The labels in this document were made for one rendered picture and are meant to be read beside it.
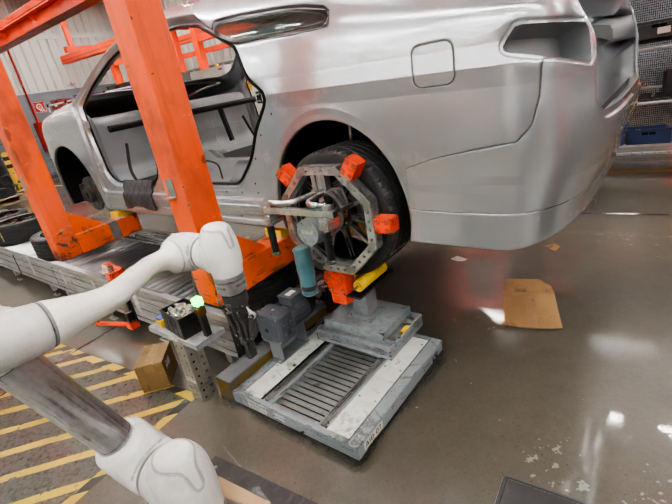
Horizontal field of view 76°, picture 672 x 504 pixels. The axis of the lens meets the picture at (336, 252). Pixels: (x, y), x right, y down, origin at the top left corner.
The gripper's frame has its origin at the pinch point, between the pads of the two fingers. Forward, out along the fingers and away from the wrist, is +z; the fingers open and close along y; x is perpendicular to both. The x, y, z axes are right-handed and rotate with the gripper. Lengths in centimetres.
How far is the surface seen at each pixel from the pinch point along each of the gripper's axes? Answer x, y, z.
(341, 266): 84, -18, 14
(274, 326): 61, -50, 41
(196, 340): 28, -69, 31
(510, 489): 13, 74, 42
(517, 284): 192, 45, 74
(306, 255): 76, -31, 5
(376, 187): 91, 4, -24
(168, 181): 48, -79, -42
